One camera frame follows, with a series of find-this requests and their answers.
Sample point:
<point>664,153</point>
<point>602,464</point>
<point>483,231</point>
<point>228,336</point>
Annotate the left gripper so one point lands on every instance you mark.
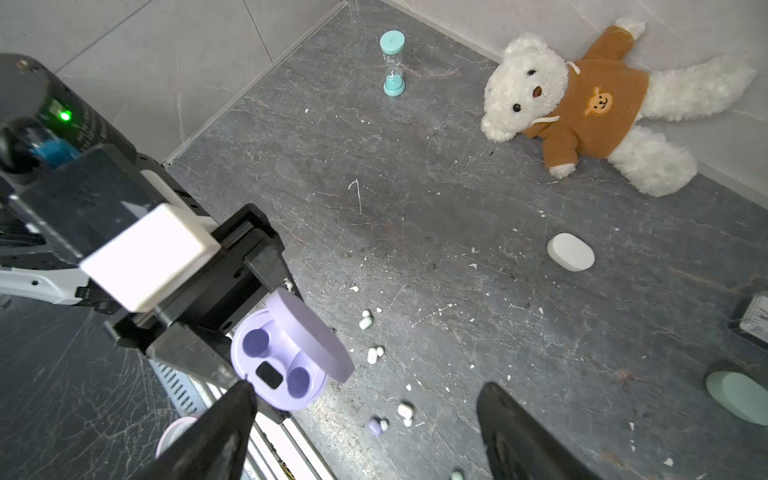
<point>188,330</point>

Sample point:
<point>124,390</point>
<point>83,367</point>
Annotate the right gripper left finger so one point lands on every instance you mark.
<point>216,444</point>

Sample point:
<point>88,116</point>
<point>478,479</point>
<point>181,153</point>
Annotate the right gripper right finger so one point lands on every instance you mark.
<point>517,446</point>

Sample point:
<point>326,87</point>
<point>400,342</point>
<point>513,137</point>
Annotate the purple earbud charging case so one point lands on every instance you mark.
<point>288,353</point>

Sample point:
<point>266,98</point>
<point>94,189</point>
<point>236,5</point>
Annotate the purple earbud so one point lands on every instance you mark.
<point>377,426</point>

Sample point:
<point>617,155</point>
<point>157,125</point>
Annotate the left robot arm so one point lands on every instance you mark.
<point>70,181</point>

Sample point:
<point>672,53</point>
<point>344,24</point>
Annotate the white earbud charging case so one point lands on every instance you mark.
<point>570,252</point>

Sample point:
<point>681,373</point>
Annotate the green earbud charging case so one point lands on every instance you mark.
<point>740,395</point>

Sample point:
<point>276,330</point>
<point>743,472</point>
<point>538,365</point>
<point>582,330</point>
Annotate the white earbud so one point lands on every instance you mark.
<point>374,354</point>
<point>407,413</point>

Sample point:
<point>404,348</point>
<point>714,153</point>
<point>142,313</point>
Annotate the small square clock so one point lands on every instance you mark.
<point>749,320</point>

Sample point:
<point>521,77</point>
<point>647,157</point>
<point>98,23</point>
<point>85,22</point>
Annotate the white teddy bear brown shirt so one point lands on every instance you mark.
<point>592,106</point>

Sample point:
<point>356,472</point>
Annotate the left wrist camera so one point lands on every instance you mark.
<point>149,260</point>

